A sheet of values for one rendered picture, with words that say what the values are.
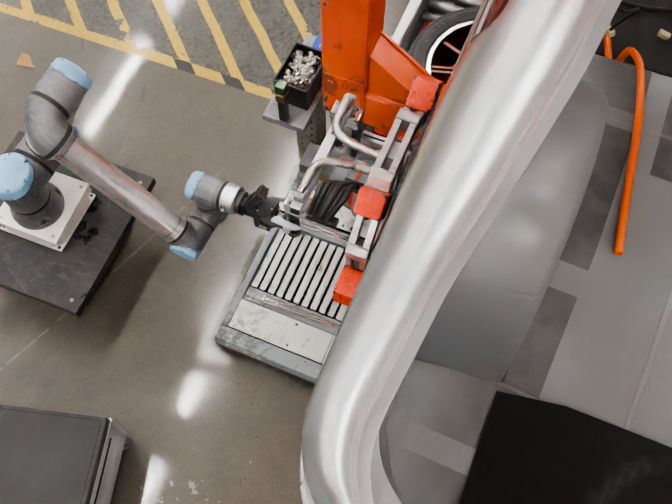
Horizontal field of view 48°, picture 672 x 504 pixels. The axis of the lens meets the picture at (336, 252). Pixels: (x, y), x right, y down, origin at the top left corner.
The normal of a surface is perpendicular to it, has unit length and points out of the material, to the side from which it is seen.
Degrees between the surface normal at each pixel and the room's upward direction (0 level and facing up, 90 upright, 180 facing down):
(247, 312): 0
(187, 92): 0
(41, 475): 0
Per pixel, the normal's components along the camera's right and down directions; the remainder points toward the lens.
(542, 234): -0.07, 0.11
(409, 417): 0.00, -0.44
